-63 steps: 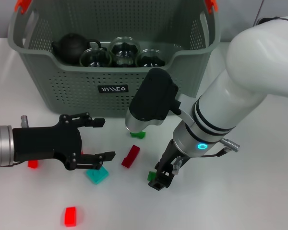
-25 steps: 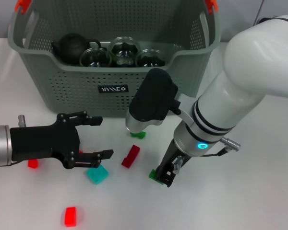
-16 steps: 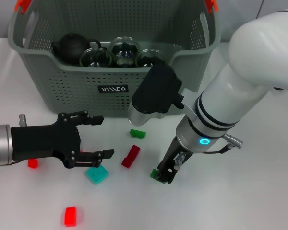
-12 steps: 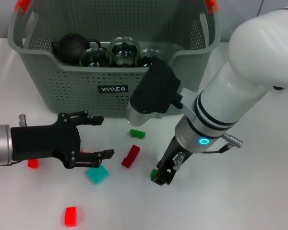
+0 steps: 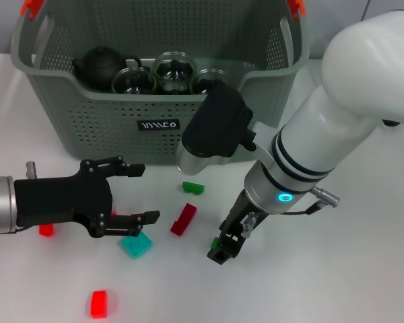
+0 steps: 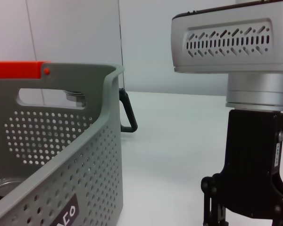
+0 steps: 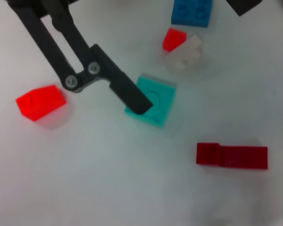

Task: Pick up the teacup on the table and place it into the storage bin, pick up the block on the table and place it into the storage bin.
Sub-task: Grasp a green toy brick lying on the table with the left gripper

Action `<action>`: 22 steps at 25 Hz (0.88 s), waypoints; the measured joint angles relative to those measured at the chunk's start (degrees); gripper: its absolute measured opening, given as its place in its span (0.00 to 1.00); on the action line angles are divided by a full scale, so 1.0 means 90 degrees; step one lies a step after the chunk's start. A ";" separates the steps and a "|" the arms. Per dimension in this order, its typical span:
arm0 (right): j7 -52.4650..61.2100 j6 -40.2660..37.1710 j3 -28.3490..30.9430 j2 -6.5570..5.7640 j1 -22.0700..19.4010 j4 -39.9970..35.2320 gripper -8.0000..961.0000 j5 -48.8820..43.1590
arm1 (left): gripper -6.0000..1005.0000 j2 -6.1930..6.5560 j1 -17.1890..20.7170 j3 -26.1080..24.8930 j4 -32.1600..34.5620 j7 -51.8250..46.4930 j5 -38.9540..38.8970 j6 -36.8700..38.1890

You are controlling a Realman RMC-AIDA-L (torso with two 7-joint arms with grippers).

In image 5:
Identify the thin right wrist cable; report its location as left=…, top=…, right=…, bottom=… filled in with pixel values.
left=282, top=200, right=326, bottom=216

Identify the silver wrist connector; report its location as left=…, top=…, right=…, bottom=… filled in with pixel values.
left=25, top=160, right=38, bottom=181
left=241, top=213, right=257, bottom=239

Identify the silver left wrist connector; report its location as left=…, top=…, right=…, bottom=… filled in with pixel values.
left=25, top=160, right=38, bottom=181

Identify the long dark red block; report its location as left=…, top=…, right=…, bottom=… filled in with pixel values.
left=170, top=203, right=199, bottom=236

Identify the orange bin handle clip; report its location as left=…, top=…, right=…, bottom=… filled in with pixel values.
left=287, top=0, right=306, bottom=17
left=21, top=0, right=45, bottom=20

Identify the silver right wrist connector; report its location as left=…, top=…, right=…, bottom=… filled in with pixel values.
left=241, top=213, right=257, bottom=239

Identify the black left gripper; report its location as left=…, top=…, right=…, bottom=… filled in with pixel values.
left=13, top=155, right=161, bottom=239

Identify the teal square block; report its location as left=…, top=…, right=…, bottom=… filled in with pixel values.
left=120, top=231, right=154, bottom=260

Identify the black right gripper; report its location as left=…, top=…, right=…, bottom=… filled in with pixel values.
left=206, top=189, right=270, bottom=267

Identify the glass teacup with black base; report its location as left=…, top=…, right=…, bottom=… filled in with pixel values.
left=191, top=69, right=232, bottom=96
left=153, top=50, right=198, bottom=96
left=110, top=66, right=158, bottom=96

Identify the bright red block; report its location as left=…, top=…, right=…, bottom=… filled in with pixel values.
left=88, top=289, right=108, bottom=320

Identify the grey perforated storage bin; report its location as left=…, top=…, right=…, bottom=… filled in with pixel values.
left=9, top=0, right=310, bottom=166

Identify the black clay teapot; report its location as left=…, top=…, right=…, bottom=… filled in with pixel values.
left=72, top=46, right=143, bottom=91

